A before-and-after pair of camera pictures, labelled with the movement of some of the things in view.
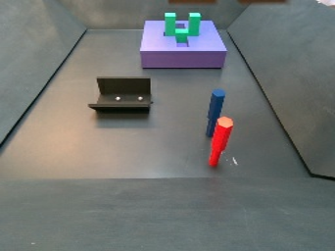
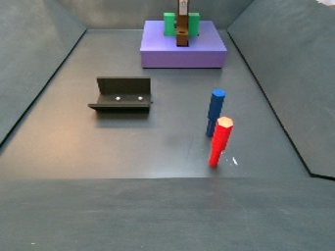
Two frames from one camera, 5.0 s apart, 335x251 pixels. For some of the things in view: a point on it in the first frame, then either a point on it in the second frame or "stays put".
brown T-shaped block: (215, 1) → (182, 39)
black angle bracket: (123, 93) stays put
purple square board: (204, 51) stays put
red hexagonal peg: (222, 134) stays put
